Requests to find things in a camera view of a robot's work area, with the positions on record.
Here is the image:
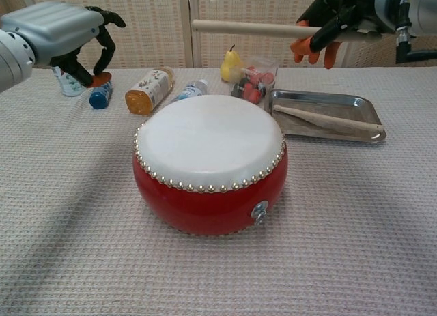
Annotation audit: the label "clear water bottle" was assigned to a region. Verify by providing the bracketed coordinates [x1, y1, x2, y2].
[170, 78, 209, 104]

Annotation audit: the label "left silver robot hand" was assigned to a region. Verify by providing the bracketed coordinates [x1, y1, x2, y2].
[0, 1, 126, 89]

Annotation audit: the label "small blue bottle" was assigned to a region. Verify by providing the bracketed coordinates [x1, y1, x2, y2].
[89, 82, 113, 109]

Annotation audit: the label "amber tea bottle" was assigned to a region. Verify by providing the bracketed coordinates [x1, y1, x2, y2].
[124, 66, 175, 117]

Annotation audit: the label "clear box red items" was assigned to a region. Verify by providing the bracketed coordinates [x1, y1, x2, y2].
[229, 55, 281, 107]

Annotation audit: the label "rectangular metal tray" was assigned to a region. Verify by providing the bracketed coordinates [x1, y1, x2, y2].
[264, 89, 387, 143]

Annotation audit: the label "beige woven tablecloth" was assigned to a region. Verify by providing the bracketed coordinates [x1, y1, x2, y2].
[0, 66, 437, 316]

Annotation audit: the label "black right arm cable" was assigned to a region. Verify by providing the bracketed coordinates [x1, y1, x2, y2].
[395, 20, 437, 65]

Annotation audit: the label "white bottle green cap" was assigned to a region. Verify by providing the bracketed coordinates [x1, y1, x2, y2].
[51, 66, 88, 98]

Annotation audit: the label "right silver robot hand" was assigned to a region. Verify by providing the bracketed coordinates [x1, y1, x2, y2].
[290, 0, 399, 70]

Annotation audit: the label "wooden drumstick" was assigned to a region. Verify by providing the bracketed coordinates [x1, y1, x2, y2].
[272, 105, 384, 134]
[191, 19, 376, 43]

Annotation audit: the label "red and white drum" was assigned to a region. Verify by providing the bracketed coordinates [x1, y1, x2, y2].
[132, 94, 289, 236]

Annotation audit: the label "yellow toy pear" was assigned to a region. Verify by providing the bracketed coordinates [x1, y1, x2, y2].
[220, 44, 246, 83]

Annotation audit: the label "bamboo folding screen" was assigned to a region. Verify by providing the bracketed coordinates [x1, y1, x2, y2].
[0, 0, 437, 73]

